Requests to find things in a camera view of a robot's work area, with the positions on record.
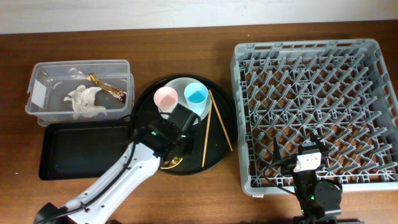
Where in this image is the right black cable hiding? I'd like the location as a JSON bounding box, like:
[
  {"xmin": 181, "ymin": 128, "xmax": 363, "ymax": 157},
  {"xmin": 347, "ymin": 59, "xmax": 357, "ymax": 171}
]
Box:
[{"xmin": 262, "ymin": 157, "xmax": 301, "ymax": 197}]

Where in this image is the wooden chopstick right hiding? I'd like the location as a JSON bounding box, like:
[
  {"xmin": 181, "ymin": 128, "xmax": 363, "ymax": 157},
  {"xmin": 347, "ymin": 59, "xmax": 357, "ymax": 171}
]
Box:
[{"xmin": 209, "ymin": 90, "xmax": 233, "ymax": 151}]

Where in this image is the yellow bowl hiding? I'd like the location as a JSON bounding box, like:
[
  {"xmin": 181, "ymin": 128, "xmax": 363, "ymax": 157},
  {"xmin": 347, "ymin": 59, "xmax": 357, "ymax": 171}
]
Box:
[{"xmin": 160, "ymin": 157, "xmax": 183, "ymax": 169}]

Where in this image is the black rectangular tray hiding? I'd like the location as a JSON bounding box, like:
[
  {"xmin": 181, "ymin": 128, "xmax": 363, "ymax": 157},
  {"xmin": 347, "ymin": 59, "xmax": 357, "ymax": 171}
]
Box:
[{"xmin": 39, "ymin": 120, "xmax": 130, "ymax": 180}]

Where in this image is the grey dishwasher rack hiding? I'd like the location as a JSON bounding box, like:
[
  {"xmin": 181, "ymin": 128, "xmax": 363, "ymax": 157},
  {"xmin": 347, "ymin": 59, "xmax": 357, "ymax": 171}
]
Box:
[{"xmin": 231, "ymin": 39, "xmax": 397, "ymax": 197}]

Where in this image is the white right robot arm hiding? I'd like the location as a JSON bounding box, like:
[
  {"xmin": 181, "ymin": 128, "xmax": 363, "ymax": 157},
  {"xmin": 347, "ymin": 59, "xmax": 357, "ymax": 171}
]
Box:
[{"xmin": 270, "ymin": 133, "xmax": 343, "ymax": 223}]

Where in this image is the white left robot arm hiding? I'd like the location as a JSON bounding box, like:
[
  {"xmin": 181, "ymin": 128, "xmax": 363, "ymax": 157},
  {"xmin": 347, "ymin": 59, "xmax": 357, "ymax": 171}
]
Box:
[{"xmin": 34, "ymin": 105, "xmax": 201, "ymax": 223}]

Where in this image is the wooden chopstick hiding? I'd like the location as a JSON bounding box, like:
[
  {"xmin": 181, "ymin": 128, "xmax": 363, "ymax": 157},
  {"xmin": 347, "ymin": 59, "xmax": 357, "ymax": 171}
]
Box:
[
  {"xmin": 209, "ymin": 90, "xmax": 233, "ymax": 151},
  {"xmin": 201, "ymin": 102, "xmax": 212, "ymax": 168}
]

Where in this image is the gold coffee sachet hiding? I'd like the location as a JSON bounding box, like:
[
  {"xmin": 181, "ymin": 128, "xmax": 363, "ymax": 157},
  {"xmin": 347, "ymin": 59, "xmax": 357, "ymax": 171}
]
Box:
[{"xmin": 86, "ymin": 73, "xmax": 127, "ymax": 103}]

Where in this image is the grey round plate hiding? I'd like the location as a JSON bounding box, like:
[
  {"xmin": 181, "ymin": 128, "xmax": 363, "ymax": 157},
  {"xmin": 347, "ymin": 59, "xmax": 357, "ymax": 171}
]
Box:
[{"xmin": 158, "ymin": 77, "xmax": 211, "ymax": 120}]

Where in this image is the clear plastic bin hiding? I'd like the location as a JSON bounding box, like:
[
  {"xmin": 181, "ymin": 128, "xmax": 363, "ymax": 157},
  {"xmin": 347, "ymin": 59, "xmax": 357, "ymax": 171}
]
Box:
[{"xmin": 25, "ymin": 60, "xmax": 134, "ymax": 126}]

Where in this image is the pink cup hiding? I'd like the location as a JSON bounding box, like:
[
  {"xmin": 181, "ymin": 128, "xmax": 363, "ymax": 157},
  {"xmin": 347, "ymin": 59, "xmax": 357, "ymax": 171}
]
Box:
[{"xmin": 154, "ymin": 86, "xmax": 178, "ymax": 113}]

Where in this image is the blue cup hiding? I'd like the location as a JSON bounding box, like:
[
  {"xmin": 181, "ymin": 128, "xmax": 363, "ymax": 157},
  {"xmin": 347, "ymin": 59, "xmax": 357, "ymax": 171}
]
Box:
[{"xmin": 184, "ymin": 83, "xmax": 208, "ymax": 114}]

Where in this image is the wooden chopstick left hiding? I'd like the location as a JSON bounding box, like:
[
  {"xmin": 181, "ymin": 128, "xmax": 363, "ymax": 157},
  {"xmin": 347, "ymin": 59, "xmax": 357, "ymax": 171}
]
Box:
[{"xmin": 201, "ymin": 102, "xmax": 212, "ymax": 168}]

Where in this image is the round black tray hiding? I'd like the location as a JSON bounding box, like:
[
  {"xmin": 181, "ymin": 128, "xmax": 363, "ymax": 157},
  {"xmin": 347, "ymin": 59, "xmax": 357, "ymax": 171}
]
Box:
[{"xmin": 132, "ymin": 74, "xmax": 237, "ymax": 175}]

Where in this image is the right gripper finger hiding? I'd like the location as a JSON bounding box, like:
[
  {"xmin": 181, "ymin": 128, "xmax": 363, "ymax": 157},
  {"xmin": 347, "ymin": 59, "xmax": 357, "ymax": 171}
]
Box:
[
  {"xmin": 310, "ymin": 133, "xmax": 329, "ymax": 152},
  {"xmin": 272, "ymin": 137, "xmax": 281, "ymax": 162}
]

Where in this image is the white napkin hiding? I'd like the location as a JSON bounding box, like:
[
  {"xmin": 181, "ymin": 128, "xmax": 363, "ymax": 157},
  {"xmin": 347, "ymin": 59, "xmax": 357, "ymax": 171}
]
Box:
[{"xmin": 63, "ymin": 85, "xmax": 106, "ymax": 120}]

